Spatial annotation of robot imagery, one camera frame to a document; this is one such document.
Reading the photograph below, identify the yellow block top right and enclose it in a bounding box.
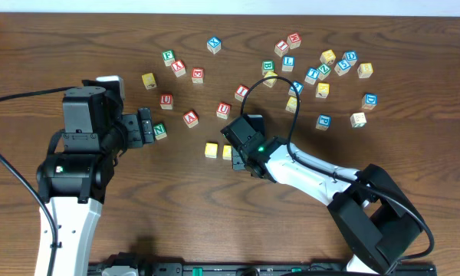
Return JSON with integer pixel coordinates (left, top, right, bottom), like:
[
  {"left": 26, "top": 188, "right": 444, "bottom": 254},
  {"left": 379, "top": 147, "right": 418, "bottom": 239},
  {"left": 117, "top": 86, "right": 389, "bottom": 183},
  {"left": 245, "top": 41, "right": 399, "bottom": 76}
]
[{"left": 320, "top": 49, "right": 336, "bottom": 65}]

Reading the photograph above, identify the red I block top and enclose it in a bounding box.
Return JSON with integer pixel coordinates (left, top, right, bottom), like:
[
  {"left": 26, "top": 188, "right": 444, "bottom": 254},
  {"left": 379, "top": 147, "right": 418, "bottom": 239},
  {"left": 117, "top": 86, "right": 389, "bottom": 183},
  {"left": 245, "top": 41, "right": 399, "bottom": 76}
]
[{"left": 274, "top": 40, "right": 289, "bottom": 58}]

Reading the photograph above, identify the green Z block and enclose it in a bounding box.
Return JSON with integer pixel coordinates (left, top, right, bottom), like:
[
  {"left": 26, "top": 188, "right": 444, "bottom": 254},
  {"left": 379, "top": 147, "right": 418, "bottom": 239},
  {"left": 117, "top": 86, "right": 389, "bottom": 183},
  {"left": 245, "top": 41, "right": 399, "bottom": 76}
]
[{"left": 317, "top": 64, "right": 331, "bottom": 81}]

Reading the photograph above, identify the yellow O block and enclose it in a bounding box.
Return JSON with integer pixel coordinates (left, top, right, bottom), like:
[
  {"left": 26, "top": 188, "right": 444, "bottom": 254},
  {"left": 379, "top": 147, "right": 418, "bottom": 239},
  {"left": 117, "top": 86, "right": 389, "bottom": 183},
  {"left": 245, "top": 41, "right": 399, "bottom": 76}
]
[{"left": 222, "top": 145, "right": 232, "bottom": 160}]

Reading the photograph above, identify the red W block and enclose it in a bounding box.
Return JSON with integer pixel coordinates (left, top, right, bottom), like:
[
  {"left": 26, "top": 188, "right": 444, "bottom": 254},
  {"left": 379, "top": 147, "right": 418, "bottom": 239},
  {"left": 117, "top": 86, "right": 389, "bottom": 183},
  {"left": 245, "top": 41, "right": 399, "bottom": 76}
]
[{"left": 287, "top": 32, "right": 302, "bottom": 49}]

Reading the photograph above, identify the red X block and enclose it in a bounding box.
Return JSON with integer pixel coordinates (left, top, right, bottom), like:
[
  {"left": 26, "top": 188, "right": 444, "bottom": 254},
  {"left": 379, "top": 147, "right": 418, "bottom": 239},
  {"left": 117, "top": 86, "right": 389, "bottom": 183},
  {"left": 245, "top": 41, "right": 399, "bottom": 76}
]
[{"left": 170, "top": 60, "right": 186, "bottom": 77}]

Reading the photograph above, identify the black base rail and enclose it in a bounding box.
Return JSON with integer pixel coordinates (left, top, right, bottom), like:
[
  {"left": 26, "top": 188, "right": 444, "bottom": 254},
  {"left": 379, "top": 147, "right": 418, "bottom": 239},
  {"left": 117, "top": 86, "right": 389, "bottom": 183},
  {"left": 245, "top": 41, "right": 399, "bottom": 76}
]
[{"left": 87, "top": 252, "right": 438, "bottom": 276}]

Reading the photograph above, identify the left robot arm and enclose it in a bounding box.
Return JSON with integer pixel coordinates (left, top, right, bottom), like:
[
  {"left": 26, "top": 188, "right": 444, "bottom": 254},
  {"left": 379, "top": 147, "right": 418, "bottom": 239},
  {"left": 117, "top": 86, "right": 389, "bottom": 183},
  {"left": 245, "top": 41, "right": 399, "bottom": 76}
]
[{"left": 35, "top": 76, "right": 155, "bottom": 275}]

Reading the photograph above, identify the blue D block right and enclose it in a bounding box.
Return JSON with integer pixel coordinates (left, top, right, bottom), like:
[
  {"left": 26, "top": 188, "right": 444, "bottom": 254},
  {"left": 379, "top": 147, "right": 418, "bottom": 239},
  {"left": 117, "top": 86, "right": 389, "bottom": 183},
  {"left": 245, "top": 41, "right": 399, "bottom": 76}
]
[{"left": 361, "top": 94, "right": 378, "bottom": 110}]

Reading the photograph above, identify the blue T block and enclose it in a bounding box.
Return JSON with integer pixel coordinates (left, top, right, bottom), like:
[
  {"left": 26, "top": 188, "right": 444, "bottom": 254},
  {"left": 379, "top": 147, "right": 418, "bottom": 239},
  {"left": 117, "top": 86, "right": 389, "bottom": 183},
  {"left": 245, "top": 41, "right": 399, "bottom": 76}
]
[{"left": 304, "top": 67, "right": 319, "bottom": 85}]

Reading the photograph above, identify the blue d block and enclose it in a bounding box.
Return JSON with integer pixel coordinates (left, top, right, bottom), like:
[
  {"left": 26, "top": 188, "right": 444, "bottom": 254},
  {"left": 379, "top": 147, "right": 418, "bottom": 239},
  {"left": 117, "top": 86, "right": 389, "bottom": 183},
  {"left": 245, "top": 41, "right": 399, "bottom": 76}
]
[
  {"left": 361, "top": 94, "right": 378, "bottom": 110},
  {"left": 342, "top": 51, "right": 358, "bottom": 66}
]

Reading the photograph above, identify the blue L block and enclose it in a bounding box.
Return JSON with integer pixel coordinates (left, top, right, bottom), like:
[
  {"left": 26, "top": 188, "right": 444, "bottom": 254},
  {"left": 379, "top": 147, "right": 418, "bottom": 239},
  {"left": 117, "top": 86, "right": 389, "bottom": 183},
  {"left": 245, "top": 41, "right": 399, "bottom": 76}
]
[{"left": 282, "top": 55, "right": 295, "bottom": 72}]

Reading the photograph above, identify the yellow 8 block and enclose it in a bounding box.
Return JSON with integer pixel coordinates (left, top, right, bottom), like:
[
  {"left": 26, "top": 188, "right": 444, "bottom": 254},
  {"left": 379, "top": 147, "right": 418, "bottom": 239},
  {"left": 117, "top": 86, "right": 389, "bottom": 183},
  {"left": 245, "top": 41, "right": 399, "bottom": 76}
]
[{"left": 357, "top": 63, "right": 373, "bottom": 79}]

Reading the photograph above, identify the green F block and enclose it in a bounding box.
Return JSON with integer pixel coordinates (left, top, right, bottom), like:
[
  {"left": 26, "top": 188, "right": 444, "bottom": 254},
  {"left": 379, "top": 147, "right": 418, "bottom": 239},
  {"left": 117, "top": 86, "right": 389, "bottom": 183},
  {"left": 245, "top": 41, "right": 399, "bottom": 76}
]
[{"left": 162, "top": 50, "right": 176, "bottom": 67}]

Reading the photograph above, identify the blue X block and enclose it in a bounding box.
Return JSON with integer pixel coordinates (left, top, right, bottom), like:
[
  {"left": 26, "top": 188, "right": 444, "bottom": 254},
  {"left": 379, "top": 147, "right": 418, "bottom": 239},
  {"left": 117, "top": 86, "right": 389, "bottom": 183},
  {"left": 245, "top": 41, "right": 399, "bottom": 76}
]
[{"left": 207, "top": 37, "right": 222, "bottom": 54}]

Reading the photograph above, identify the yellow block near R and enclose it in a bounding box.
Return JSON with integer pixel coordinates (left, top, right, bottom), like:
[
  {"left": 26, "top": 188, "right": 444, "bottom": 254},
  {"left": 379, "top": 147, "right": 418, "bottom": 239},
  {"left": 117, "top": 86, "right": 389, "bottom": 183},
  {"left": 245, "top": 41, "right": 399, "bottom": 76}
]
[{"left": 285, "top": 96, "right": 300, "bottom": 113}]

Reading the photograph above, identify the red i block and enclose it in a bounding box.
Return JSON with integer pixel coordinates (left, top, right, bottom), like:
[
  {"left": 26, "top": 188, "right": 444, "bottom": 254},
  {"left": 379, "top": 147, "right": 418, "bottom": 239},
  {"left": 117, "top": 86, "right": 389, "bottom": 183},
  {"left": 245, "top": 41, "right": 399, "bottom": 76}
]
[
  {"left": 235, "top": 85, "right": 248, "bottom": 102},
  {"left": 274, "top": 40, "right": 289, "bottom": 58}
]

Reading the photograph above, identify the yellow block mid right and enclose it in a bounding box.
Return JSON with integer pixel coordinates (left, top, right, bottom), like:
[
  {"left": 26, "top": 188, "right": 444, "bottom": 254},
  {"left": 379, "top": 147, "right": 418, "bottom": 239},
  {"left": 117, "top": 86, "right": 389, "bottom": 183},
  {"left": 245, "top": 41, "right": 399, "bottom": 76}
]
[{"left": 315, "top": 83, "right": 330, "bottom": 98}]

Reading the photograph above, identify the green B block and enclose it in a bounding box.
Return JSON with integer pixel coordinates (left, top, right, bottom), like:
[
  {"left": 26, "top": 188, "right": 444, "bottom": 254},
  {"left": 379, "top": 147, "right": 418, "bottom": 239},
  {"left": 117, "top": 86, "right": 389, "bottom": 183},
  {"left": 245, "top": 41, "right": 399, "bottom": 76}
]
[{"left": 261, "top": 60, "right": 275, "bottom": 75}]

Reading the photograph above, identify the red u block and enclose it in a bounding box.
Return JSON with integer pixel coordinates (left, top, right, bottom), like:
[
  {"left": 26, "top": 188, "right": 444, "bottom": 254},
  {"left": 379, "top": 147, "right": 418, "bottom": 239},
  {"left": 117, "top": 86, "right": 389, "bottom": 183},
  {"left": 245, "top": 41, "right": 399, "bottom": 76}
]
[
  {"left": 216, "top": 103, "right": 231, "bottom": 120},
  {"left": 159, "top": 94, "right": 174, "bottom": 110}
]

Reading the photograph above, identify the blue P block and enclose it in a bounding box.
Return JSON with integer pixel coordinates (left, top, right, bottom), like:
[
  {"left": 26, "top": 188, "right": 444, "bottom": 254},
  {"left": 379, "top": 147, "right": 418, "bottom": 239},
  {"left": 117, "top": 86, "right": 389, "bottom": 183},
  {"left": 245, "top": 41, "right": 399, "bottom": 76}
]
[{"left": 316, "top": 114, "right": 331, "bottom": 130}]

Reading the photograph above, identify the red E block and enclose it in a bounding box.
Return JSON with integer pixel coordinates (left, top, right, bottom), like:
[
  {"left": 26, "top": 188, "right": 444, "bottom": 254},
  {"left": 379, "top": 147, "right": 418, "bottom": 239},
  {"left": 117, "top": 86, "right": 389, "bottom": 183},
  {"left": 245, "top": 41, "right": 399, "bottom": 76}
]
[{"left": 192, "top": 67, "right": 204, "bottom": 84}]

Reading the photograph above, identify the red U block left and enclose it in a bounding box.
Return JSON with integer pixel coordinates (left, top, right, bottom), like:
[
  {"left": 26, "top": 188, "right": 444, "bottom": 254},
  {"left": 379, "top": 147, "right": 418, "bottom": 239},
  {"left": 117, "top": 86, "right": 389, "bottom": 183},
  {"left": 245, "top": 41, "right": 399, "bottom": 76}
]
[{"left": 159, "top": 94, "right": 174, "bottom": 110}]

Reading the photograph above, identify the yellow block near B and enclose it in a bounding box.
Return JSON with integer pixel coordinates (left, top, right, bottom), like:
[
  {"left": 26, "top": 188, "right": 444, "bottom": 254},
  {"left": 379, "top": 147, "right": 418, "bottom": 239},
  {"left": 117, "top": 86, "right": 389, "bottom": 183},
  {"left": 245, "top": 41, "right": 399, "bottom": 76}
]
[{"left": 263, "top": 71, "right": 277, "bottom": 87}]

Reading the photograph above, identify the red A block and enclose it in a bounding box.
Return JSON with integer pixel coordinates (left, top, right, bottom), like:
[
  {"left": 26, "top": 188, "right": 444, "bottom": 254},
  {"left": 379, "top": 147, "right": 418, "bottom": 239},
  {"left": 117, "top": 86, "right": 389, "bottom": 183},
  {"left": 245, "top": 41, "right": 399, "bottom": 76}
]
[{"left": 183, "top": 110, "right": 199, "bottom": 128}]

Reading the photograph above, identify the blue 5 block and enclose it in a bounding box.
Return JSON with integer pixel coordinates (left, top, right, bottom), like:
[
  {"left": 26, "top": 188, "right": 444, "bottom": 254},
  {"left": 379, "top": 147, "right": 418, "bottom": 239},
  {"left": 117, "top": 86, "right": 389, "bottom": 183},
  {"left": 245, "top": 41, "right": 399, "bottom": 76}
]
[{"left": 334, "top": 59, "right": 351, "bottom": 76}]

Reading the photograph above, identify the blue 2 block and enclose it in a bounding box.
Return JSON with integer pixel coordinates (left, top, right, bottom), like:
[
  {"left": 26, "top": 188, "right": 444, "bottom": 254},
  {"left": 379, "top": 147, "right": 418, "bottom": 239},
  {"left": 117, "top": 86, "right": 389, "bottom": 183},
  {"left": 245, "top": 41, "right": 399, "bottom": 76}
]
[{"left": 288, "top": 81, "right": 304, "bottom": 97}]

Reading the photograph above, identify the plain wooden block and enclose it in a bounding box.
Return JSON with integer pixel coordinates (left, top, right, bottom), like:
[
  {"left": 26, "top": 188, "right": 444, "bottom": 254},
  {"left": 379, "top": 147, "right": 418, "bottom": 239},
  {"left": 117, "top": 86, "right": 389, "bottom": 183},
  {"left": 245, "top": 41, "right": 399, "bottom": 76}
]
[{"left": 350, "top": 112, "right": 367, "bottom": 128}]

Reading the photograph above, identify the red U block centre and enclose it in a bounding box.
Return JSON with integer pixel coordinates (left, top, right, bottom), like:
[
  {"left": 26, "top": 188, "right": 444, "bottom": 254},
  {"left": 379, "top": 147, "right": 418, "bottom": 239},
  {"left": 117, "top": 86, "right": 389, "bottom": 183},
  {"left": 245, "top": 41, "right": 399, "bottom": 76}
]
[{"left": 216, "top": 103, "right": 231, "bottom": 120}]

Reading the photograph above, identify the green N block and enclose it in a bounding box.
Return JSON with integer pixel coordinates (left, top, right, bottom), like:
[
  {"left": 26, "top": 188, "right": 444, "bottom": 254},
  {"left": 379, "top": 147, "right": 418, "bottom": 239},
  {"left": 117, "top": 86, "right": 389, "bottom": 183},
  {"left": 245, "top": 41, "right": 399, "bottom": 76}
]
[{"left": 153, "top": 123, "right": 167, "bottom": 140}]

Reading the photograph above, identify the red I block centre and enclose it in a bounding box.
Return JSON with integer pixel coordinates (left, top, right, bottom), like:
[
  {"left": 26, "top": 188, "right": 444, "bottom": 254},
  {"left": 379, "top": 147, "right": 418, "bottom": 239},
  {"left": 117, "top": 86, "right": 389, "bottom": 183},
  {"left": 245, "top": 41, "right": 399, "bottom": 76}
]
[{"left": 235, "top": 85, "right": 248, "bottom": 102}]

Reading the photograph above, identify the yellow C block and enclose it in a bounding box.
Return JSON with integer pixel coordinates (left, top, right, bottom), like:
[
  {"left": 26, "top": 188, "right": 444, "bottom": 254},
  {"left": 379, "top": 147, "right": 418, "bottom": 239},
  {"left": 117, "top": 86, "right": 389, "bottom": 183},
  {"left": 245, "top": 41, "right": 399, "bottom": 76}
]
[{"left": 205, "top": 143, "right": 219, "bottom": 159}]

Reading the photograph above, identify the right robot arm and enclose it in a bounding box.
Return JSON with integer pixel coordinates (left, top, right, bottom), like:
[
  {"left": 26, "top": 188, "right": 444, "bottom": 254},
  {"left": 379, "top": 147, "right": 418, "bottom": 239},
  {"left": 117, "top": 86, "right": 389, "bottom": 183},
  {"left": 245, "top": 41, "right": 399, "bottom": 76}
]
[{"left": 221, "top": 114, "right": 424, "bottom": 274}]

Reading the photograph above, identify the yellow block far left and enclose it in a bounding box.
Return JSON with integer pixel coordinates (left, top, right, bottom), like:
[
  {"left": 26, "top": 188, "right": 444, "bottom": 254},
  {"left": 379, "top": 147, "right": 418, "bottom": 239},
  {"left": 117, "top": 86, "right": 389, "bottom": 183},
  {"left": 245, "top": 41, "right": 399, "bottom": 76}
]
[{"left": 141, "top": 73, "right": 157, "bottom": 90}]

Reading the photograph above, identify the blue D block top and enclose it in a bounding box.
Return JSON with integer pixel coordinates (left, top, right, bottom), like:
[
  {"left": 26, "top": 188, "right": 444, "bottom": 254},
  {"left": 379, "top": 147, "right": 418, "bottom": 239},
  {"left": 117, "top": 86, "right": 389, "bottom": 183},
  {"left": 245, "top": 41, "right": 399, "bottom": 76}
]
[{"left": 342, "top": 51, "right": 358, "bottom": 66}]

